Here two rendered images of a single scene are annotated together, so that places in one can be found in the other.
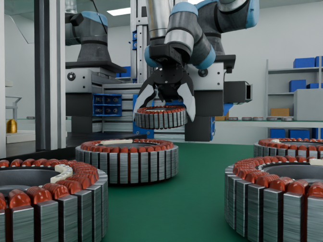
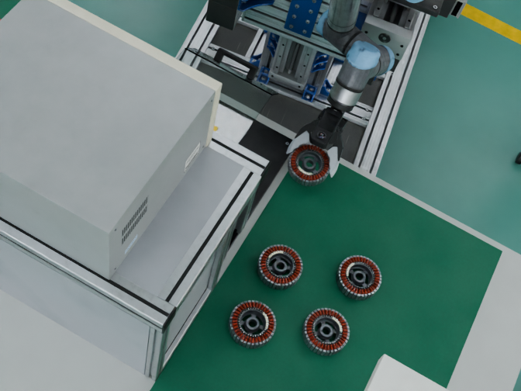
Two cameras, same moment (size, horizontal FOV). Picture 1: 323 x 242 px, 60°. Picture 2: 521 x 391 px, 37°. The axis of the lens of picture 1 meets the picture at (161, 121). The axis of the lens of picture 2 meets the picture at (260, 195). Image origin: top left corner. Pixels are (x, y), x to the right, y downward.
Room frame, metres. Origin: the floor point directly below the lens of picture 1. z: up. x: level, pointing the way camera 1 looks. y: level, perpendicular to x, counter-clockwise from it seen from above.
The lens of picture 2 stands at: (-0.55, 0.26, 2.54)
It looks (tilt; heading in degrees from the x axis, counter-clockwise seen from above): 59 degrees down; 352
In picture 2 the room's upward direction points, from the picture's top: 18 degrees clockwise
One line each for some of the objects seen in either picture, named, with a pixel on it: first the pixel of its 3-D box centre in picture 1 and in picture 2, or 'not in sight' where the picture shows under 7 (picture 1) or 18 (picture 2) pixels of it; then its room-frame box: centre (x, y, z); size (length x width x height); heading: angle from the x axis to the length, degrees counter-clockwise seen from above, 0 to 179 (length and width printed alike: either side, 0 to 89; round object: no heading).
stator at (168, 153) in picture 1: (128, 158); (279, 267); (0.31, 0.04, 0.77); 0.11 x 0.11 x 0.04
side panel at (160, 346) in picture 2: not in sight; (186, 303); (0.11, 0.25, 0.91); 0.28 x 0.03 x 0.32; 159
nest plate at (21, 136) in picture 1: (11, 135); not in sight; (0.56, 0.30, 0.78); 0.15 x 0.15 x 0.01; 69
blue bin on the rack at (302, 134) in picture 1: (298, 134); not in sight; (6.02, -2.95, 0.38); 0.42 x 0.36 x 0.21; 161
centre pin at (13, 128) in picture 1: (11, 126); not in sight; (0.56, 0.30, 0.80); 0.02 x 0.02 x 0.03
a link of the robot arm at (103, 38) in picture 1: (93, 28); not in sight; (1.26, 0.31, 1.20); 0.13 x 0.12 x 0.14; 70
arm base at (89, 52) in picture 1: (94, 54); not in sight; (1.26, 0.30, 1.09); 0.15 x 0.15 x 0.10
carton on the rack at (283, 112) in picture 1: (279, 112); not in sight; (6.17, -2.60, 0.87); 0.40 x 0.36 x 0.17; 159
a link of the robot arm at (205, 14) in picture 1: (208, 19); not in sight; (1.14, -0.19, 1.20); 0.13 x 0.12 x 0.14; 53
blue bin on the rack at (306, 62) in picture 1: (303, 64); not in sight; (6.00, -3.03, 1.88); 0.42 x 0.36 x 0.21; 160
